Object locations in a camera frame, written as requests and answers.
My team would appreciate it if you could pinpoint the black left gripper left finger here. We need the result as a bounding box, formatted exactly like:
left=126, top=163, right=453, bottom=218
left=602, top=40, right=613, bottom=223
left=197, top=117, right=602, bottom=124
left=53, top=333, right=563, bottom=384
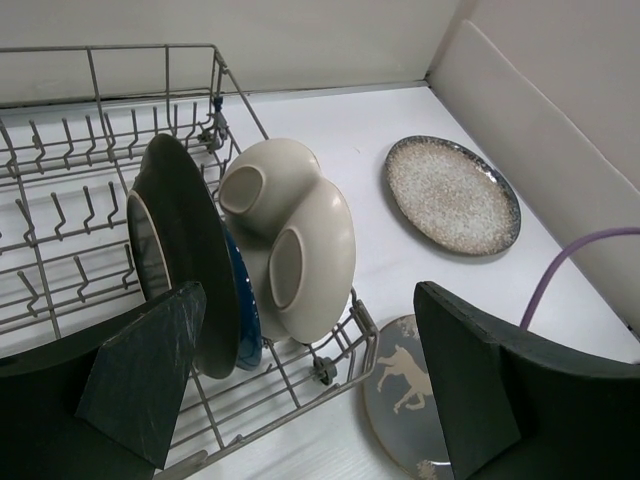
left=1, top=282, right=206, bottom=479

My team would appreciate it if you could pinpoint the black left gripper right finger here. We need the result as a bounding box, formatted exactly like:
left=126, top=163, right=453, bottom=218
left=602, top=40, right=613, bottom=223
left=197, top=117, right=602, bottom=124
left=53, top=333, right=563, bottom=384
left=414, top=281, right=639, bottom=479

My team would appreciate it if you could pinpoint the grey plate with gold tree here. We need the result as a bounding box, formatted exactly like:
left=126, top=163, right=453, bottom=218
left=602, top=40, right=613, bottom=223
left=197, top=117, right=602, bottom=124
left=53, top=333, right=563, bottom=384
left=362, top=314, right=454, bottom=479

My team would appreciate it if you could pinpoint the blue leaf-shaped dish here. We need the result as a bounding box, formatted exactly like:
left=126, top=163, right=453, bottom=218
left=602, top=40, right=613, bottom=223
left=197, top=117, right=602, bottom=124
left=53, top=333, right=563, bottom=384
left=224, top=227, right=263, bottom=371

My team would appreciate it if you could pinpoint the cream divided plate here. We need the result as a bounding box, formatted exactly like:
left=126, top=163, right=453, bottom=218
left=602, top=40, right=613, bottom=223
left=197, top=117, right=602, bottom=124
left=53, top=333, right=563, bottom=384
left=219, top=138, right=356, bottom=344

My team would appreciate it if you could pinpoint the speckled beige round plate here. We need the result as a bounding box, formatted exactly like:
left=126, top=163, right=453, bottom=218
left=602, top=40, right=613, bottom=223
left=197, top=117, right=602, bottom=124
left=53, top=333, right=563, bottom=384
left=384, top=135, right=521, bottom=256

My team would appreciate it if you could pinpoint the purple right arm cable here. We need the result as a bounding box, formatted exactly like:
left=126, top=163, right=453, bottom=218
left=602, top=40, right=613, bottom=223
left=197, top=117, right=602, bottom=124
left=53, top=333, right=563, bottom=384
left=519, top=225, right=640, bottom=331

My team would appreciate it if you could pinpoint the grey wire dish rack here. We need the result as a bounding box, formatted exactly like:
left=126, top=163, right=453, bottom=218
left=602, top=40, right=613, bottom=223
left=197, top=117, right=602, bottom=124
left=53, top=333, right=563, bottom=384
left=1, top=44, right=379, bottom=479

